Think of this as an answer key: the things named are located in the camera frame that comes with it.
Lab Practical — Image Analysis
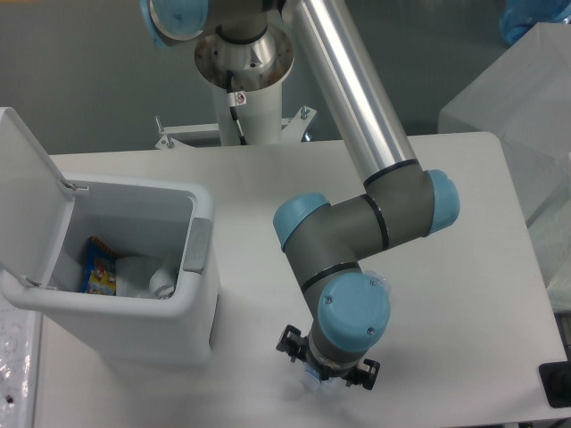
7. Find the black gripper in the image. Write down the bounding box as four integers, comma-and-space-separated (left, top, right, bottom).
276, 325, 381, 391

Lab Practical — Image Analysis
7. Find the clear plastic water bottle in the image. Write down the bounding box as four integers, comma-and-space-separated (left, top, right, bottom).
297, 268, 394, 397

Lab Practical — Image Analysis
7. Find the white tissue wrapper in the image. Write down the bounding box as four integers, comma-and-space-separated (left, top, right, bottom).
115, 256, 178, 300

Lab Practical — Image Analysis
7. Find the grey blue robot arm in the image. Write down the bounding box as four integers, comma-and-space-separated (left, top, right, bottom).
139, 1, 459, 389

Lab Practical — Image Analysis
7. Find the white trash can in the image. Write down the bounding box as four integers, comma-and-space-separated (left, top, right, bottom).
1, 173, 219, 366

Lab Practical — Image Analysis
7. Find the white trash can lid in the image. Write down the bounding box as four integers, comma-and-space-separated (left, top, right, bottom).
1, 107, 88, 287

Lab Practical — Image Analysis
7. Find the black device at edge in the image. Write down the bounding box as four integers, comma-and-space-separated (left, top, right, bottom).
539, 361, 570, 408

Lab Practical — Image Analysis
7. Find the blue snack packet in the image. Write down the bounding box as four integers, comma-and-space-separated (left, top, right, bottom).
80, 236, 117, 296

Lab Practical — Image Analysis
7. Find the blue water jug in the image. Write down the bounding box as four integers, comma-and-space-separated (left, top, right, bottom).
499, 0, 570, 45

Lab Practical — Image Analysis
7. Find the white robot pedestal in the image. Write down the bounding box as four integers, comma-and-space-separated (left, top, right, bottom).
155, 82, 317, 150

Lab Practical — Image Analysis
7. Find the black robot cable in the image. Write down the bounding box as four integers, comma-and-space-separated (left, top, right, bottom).
226, 70, 248, 146

